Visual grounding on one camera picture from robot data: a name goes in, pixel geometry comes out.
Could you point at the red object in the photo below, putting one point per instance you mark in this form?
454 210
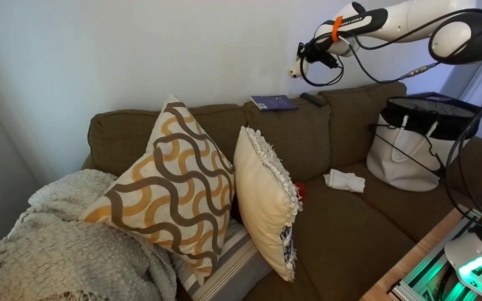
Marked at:
300 190

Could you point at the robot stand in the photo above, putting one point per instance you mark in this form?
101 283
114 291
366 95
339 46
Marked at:
412 259

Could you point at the cream fringed throw pillow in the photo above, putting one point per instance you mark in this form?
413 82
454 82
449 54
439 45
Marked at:
262 200

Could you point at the white and black tote bag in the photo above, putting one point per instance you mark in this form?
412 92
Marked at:
404 163

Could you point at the cream knitted blanket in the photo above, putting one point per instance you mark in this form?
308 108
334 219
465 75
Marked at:
65 251

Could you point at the black remote control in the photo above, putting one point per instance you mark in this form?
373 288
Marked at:
313 99

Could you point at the wave pattern throw pillow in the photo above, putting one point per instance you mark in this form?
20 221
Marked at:
174 188

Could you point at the white toy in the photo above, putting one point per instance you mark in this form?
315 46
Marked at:
344 181

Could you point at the grey striped cushion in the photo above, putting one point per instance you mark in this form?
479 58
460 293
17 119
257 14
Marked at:
228 267

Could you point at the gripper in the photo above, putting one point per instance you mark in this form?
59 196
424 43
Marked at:
322 56

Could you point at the brown fabric couch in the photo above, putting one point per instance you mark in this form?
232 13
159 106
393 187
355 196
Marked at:
349 234

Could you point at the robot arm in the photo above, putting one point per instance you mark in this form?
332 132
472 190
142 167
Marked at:
416 16

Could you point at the blue book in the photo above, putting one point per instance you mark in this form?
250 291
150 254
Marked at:
274 102

